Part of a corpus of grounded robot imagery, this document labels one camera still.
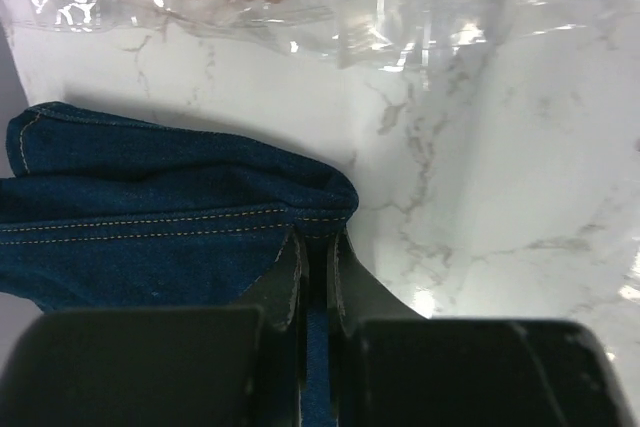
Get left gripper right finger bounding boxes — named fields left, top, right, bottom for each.
left=326, top=233, right=630, bottom=426

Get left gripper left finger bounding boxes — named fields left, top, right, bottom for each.
left=1, top=232, right=308, bottom=426

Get dark blue jeans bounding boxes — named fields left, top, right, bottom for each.
left=0, top=101, right=361, bottom=427

